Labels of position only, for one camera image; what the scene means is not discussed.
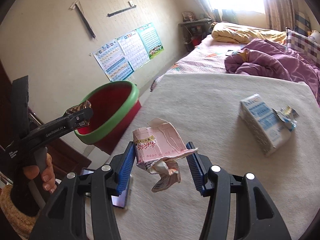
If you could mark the smartphone with lit screen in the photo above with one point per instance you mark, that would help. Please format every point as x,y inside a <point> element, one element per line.
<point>122,201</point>

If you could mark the checkered pillow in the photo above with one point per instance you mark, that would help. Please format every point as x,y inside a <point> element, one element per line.
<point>303,44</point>

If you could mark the white blue milk carton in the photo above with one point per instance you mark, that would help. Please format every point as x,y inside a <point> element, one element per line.
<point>271,128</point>

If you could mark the right green learning poster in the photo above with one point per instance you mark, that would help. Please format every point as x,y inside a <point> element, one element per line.
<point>150,39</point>

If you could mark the pink pillow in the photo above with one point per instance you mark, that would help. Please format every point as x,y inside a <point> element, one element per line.
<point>315,36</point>

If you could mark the purple quilt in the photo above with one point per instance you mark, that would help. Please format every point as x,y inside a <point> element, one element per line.
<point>270,59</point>

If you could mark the left learning poster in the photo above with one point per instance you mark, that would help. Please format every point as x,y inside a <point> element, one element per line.
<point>113,61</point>

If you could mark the right pink curtain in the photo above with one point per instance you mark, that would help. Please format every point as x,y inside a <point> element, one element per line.
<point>280,14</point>

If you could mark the red bin with green rim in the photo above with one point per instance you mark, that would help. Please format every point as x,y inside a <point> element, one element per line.
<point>114,105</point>

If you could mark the dark side table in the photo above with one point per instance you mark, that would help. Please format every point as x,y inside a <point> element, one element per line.
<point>193,32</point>

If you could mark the pink white snack box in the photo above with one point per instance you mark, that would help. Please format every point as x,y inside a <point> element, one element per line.
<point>158,148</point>

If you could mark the pink bed sheet mattress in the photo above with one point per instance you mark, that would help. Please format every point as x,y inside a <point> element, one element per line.
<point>208,57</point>

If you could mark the black wall rail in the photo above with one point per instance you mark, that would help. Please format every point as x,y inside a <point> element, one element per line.
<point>131,6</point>

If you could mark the person left hand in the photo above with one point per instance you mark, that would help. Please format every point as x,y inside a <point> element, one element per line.
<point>48,176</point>

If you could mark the yellow blanket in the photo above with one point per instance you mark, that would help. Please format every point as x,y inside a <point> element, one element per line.
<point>242,34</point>

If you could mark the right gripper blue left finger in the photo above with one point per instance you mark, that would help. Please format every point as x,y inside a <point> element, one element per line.
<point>125,167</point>

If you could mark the dark brown box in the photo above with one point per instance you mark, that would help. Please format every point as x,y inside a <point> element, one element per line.
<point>81,113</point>

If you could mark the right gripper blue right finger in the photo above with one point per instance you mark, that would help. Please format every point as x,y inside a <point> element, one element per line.
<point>199,166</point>

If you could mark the middle learning poster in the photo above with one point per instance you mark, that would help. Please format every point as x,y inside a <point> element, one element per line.
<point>133,49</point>

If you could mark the striped cushion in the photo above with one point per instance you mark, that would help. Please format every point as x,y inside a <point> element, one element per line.
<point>302,24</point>

